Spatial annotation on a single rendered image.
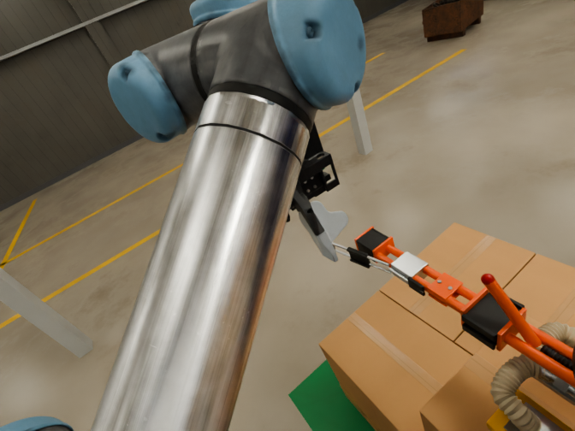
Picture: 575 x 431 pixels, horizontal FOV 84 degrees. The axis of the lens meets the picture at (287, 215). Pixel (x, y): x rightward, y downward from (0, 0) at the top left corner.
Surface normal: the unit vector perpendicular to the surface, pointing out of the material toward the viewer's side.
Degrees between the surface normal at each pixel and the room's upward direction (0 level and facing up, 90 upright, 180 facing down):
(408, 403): 0
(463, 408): 0
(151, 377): 42
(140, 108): 90
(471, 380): 0
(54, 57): 90
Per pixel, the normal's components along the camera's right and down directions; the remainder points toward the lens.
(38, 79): 0.47, 0.38
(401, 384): -0.34, -0.76
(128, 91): -0.53, 0.64
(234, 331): 0.72, 0.07
